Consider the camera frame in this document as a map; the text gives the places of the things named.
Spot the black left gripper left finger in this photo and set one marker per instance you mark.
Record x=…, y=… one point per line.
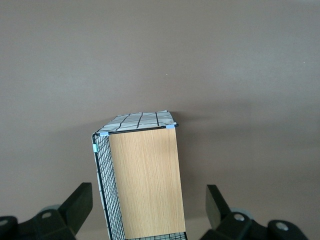
x=75, y=210

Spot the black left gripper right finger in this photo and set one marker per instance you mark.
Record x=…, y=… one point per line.
x=220, y=212

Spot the wooden stepped shelf insert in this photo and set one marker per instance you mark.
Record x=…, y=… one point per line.
x=147, y=185

